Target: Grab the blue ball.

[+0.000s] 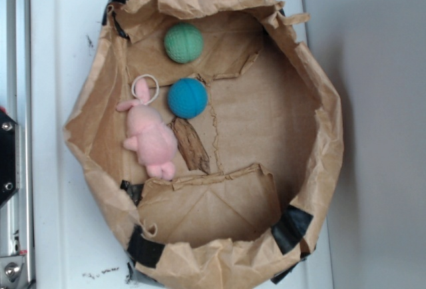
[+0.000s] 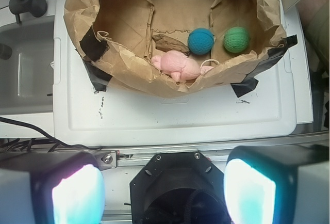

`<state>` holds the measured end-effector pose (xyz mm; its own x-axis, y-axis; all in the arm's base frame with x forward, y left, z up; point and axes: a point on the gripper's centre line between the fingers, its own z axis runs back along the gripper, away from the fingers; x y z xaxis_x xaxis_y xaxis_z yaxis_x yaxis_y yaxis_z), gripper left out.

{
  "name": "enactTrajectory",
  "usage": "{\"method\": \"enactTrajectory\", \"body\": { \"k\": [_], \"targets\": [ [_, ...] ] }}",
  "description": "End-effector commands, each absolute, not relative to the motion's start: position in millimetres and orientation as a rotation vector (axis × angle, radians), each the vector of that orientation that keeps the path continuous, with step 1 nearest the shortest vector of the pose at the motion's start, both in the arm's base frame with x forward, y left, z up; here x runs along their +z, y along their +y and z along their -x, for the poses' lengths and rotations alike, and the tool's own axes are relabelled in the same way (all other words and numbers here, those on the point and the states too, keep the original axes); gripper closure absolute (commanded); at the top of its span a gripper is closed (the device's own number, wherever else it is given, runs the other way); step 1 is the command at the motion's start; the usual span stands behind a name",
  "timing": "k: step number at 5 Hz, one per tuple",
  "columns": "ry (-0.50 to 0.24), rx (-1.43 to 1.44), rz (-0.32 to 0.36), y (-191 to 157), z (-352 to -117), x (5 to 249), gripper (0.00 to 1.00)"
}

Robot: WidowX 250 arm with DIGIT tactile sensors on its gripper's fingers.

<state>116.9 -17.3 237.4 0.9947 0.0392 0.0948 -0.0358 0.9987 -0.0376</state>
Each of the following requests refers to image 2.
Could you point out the pink plush pig toy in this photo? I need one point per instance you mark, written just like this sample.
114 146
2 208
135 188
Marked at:
177 65

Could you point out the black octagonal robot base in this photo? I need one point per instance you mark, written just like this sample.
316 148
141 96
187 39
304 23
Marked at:
178 188

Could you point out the brown paper bag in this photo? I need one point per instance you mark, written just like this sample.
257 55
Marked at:
115 36

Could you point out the grey sink basin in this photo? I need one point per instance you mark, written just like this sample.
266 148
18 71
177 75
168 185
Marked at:
27 75

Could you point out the white plastic bin lid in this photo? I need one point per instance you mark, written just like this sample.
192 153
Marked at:
120 117

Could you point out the black faucet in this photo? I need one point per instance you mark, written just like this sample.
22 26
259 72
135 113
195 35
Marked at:
37 8

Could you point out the blue textured ball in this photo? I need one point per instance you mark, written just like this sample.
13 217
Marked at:
200 41

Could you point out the green textured ball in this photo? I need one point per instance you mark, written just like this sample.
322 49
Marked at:
236 39

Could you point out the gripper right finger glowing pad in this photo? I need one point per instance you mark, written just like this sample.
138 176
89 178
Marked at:
278 184

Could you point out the brown wood piece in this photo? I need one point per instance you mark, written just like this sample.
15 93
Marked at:
165 43

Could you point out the aluminium rail with bracket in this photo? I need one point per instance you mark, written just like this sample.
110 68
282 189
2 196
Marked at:
216 151

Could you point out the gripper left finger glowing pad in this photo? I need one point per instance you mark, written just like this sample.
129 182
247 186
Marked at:
55 187

